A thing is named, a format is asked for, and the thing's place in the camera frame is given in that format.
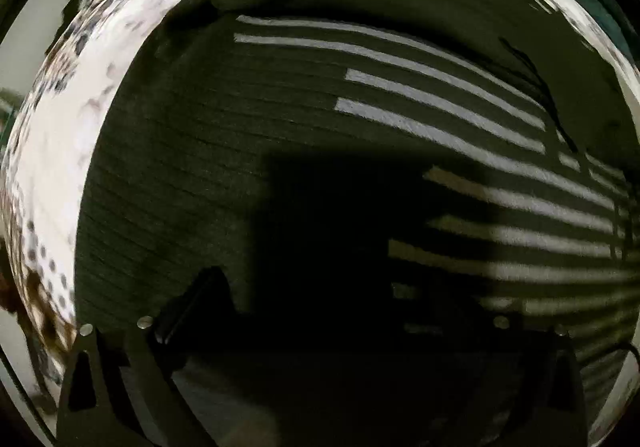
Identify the dark striped sweater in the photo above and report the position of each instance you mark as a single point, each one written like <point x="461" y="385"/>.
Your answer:
<point x="250" y="102"/>

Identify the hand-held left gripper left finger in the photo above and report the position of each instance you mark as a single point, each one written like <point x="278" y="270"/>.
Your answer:
<point x="195" y="302"/>

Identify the floral bed sheet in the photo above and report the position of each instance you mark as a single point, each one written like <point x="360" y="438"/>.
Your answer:
<point x="60" y="137"/>

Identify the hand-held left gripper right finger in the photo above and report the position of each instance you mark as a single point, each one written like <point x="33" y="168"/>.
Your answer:
<point x="560" y="377"/>

